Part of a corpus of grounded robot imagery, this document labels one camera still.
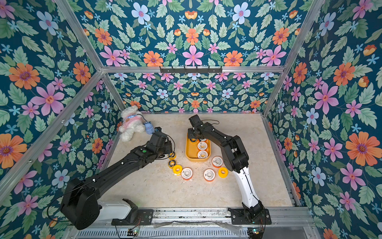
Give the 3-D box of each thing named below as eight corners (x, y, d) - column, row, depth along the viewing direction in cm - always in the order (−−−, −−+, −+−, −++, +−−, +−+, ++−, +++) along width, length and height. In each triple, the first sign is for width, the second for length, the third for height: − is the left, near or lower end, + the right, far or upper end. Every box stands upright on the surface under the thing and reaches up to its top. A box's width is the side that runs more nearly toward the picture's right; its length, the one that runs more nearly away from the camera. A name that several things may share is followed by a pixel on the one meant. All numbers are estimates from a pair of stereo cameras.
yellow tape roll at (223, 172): (218, 178, 89) (218, 176, 87) (217, 168, 93) (217, 167, 91) (228, 178, 89) (229, 176, 87) (227, 168, 93) (228, 167, 91)
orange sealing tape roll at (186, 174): (181, 180, 87) (180, 179, 86) (182, 169, 92) (181, 167, 90) (192, 180, 87) (192, 179, 86) (192, 169, 92) (192, 167, 90)
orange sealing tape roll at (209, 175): (203, 181, 87) (203, 180, 85) (203, 169, 91) (203, 168, 90) (215, 181, 87) (215, 180, 85) (214, 169, 91) (214, 168, 90)
